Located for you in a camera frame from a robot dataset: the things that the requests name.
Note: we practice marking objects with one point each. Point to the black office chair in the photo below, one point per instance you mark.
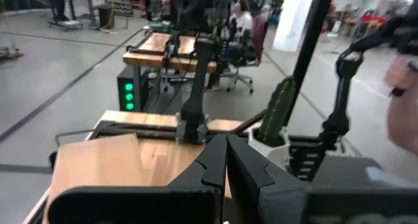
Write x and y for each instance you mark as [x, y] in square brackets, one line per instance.
[240, 77]

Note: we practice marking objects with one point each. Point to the wooden workstation table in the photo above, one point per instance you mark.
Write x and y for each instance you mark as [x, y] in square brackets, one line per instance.
[147, 59]

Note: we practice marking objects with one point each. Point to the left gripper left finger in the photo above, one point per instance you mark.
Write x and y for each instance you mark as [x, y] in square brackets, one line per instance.
[209, 171]

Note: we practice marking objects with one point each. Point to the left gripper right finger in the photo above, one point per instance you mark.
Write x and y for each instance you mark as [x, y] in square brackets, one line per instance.
[245, 185]

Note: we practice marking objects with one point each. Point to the black waste bin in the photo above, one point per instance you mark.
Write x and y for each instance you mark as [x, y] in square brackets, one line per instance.
[105, 16]

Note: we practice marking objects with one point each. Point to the wooden shelf with black legs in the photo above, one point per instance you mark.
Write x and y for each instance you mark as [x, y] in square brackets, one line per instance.
[98, 165]

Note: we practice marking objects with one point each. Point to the white hexagonal plant pot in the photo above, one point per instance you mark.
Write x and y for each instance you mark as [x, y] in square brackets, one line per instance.
[277, 153]

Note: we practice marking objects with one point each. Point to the black equipment stand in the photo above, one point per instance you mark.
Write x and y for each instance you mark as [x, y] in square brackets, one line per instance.
[60, 5]

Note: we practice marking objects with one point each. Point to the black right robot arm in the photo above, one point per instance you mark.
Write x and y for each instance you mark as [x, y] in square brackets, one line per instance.
[192, 109]

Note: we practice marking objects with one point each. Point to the person's hand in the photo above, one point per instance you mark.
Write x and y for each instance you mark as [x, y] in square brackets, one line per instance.
[403, 119]

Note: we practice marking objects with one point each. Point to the green cactus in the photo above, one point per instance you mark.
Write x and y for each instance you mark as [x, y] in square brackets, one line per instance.
[277, 113]

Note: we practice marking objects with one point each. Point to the black computer tower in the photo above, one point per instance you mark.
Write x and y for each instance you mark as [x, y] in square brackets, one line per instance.
[125, 96]

